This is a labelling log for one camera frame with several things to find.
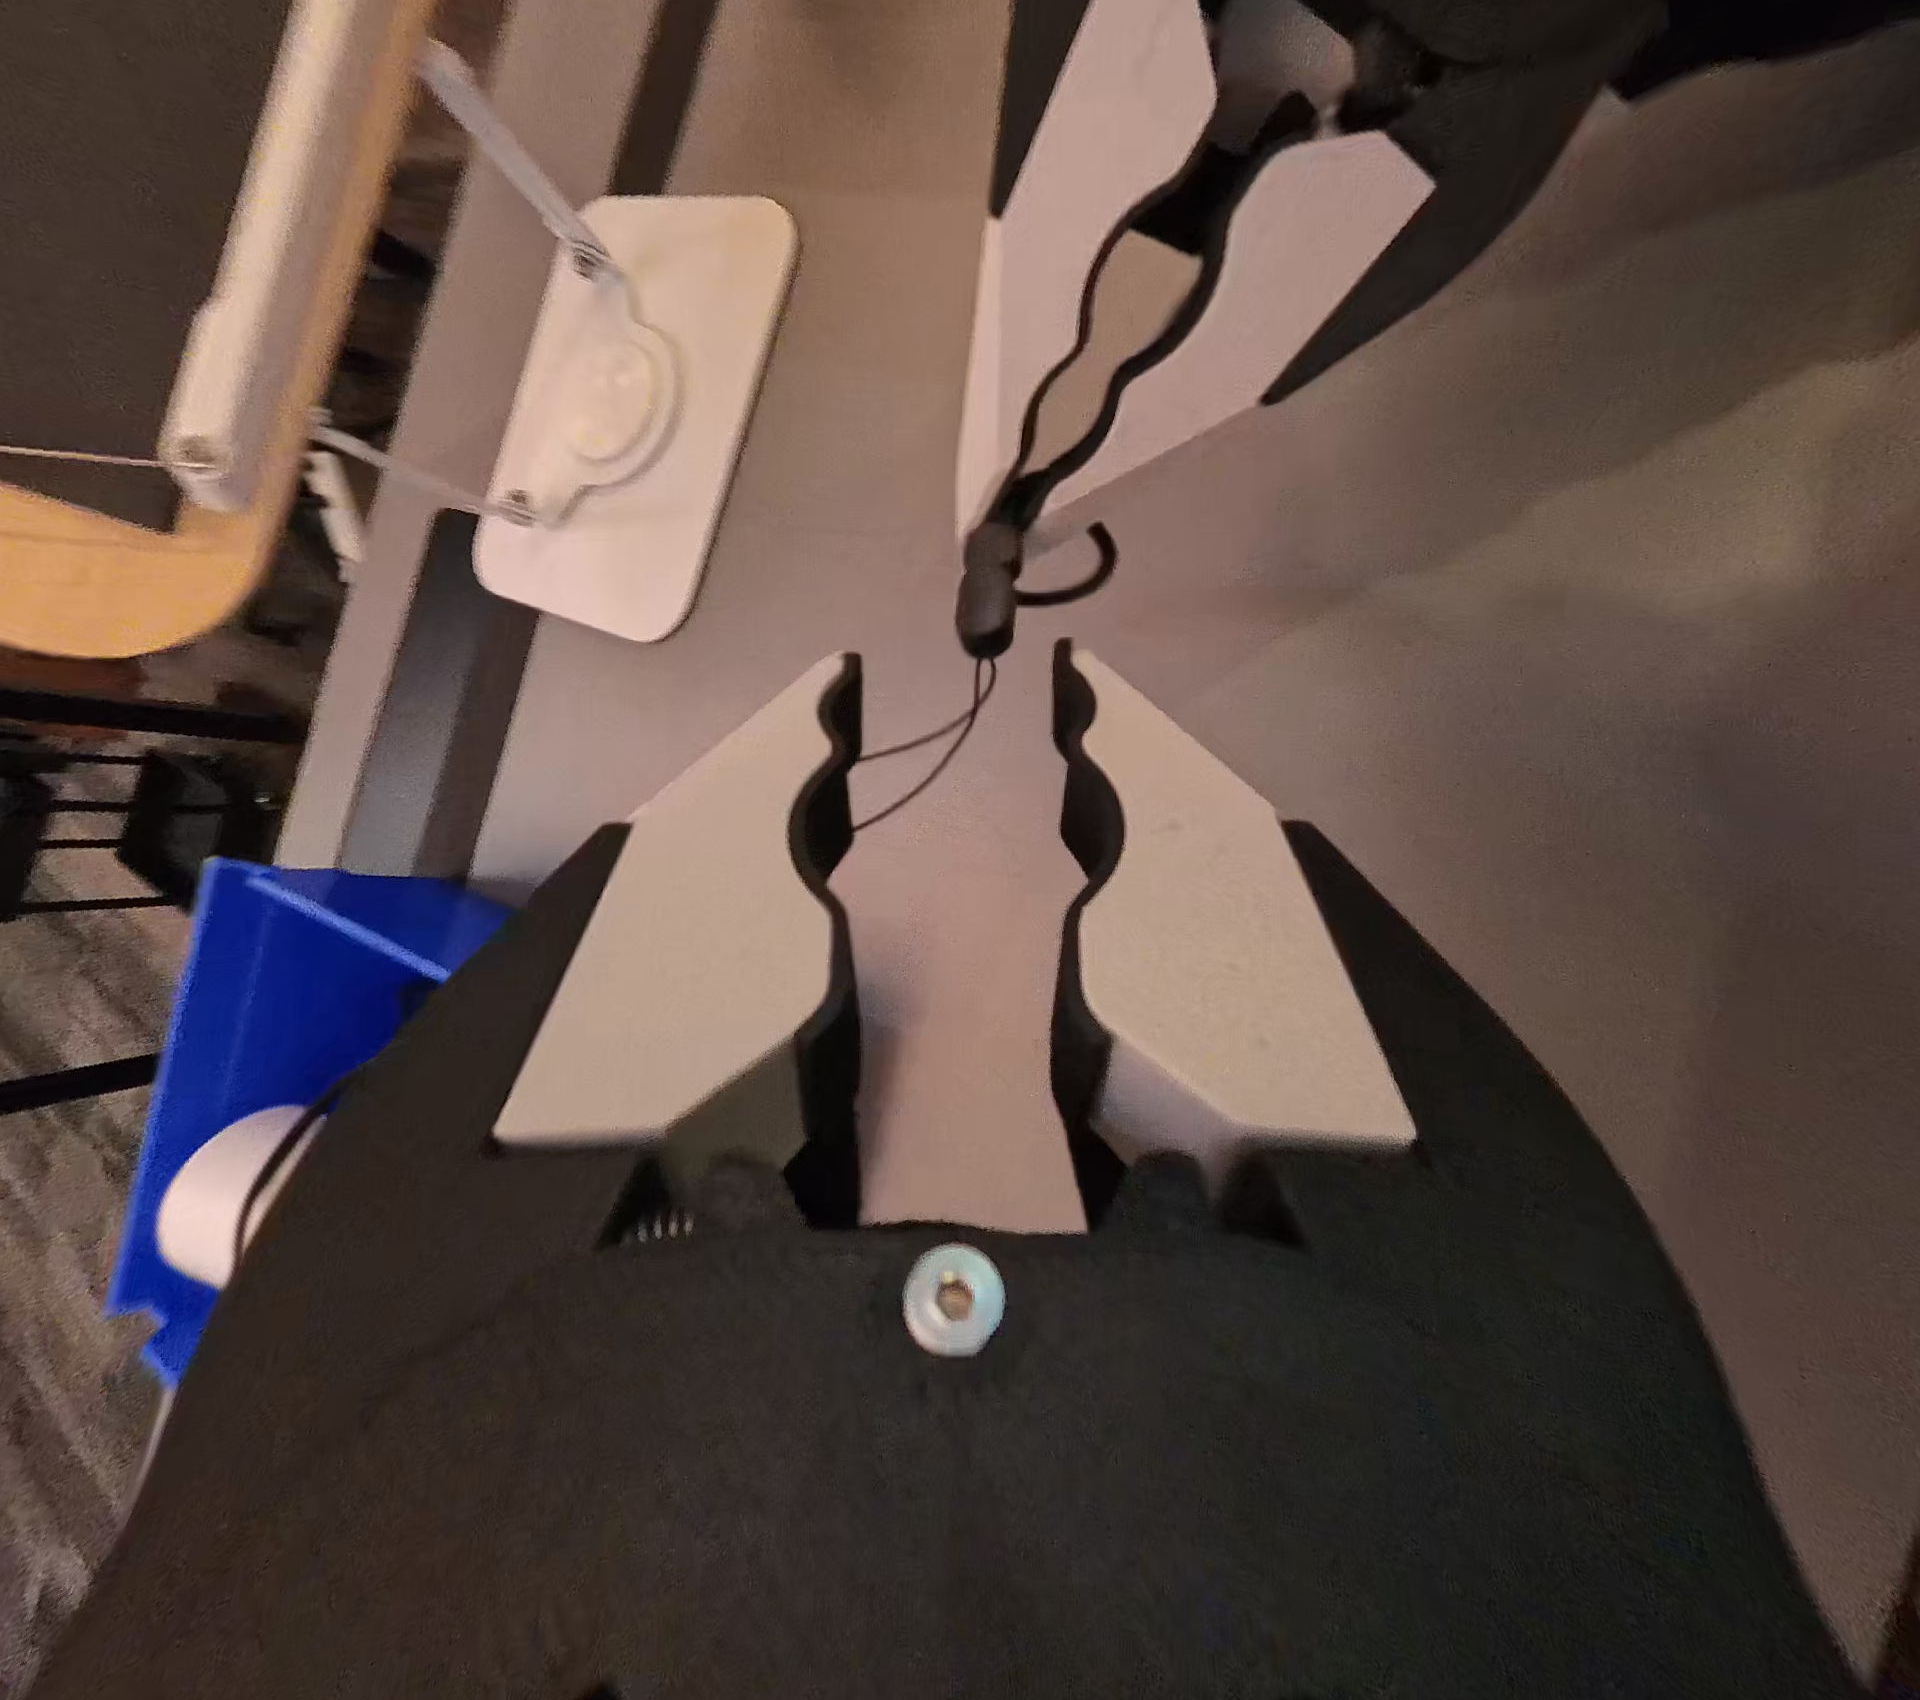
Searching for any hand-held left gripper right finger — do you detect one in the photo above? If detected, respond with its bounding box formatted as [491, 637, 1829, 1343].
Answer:
[1048, 641, 1421, 1230]

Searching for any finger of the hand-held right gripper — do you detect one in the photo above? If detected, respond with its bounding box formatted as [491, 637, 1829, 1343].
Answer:
[1031, 130, 1437, 523]
[952, 0, 1217, 541]

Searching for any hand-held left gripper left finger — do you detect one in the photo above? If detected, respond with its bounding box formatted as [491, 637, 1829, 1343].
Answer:
[495, 654, 864, 1230]

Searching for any blue plastic bin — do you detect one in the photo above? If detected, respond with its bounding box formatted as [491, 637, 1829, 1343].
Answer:
[107, 859, 518, 1389]

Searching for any white bottle with black cap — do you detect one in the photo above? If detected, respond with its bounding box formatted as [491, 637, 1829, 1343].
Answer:
[150, 1104, 326, 1288]

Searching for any wooden board with black mat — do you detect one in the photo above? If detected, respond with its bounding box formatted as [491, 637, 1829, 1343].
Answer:
[0, 0, 480, 657]

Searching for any black metal frame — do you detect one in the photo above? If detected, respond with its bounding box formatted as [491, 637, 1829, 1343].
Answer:
[0, 657, 308, 1116]

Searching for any wire page holder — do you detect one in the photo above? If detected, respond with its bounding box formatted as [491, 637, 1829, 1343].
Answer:
[0, 443, 203, 479]

